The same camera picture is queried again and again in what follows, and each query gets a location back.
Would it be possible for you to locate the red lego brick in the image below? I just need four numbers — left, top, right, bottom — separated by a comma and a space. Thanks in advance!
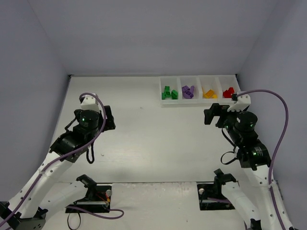
227, 87, 235, 95

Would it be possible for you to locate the purple flower lego brick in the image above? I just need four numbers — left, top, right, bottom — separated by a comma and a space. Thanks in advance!
182, 91, 194, 99

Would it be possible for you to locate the green printed lego brick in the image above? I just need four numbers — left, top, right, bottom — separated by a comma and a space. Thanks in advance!
161, 86, 171, 100
164, 91, 172, 99

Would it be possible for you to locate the yellow striped lego brick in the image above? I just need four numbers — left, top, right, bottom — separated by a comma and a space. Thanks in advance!
206, 94, 217, 99

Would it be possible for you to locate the purple sloped lego brick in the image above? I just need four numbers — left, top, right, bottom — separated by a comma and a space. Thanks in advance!
182, 85, 190, 93

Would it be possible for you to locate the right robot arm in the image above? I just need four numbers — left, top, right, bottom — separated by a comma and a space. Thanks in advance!
204, 103, 294, 230

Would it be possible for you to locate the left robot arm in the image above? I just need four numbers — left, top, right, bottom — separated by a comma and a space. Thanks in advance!
0, 105, 116, 230

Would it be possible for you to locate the red green lego stack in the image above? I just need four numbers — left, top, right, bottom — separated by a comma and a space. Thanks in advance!
223, 90, 232, 98

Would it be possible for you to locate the clear divided sorting tray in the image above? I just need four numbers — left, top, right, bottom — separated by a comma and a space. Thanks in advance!
159, 75, 240, 106

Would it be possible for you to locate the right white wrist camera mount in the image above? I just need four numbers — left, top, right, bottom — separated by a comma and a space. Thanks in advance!
227, 92, 251, 112

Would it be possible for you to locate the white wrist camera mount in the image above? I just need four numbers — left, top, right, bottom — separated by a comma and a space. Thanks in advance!
79, 93, 100, 113
227, 92, 251, 112

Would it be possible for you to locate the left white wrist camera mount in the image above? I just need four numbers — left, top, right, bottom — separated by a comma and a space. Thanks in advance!
79, 93, 100, 113

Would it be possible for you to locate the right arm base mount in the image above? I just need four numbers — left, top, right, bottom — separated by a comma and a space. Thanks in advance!
197, 169, 237, 211

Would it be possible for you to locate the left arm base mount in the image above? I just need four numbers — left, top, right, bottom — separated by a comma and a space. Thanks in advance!
65, 174, 112, 213

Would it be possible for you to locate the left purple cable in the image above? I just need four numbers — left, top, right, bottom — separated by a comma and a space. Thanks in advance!
0, 92, 125, 230

